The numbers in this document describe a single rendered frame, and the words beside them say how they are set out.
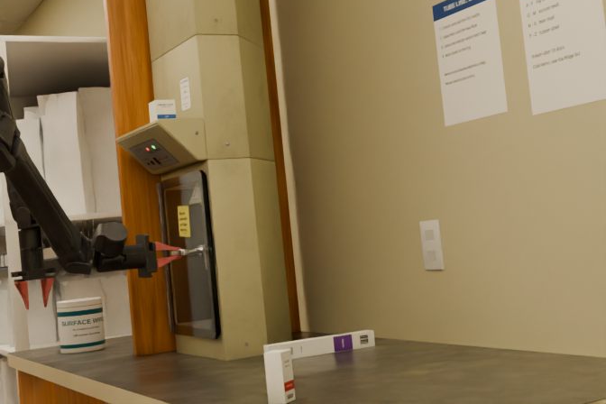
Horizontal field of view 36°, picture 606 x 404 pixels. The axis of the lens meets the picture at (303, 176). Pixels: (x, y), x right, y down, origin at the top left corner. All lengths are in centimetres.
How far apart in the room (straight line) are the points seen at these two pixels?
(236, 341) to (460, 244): 57
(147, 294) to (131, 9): 77
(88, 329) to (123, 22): 88
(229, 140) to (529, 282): 78
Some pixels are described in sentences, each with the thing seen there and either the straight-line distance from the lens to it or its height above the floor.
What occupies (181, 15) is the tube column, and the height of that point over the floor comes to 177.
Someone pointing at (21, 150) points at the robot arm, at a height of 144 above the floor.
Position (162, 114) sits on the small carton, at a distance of 229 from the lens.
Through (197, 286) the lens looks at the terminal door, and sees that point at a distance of 229.
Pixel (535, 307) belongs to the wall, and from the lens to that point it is 196.
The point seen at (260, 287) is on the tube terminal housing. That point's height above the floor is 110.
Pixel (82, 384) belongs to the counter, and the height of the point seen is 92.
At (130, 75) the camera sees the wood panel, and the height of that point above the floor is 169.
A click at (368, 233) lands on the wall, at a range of 241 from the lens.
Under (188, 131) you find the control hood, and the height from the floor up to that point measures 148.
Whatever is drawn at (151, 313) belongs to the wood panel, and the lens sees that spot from 254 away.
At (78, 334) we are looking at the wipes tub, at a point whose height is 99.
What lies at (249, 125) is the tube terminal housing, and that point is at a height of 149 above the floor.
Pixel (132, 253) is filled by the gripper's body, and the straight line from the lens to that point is 222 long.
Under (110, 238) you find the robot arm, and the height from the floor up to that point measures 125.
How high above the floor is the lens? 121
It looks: 4 degrees up
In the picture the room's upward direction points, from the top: 6 degrees counter-clockwise
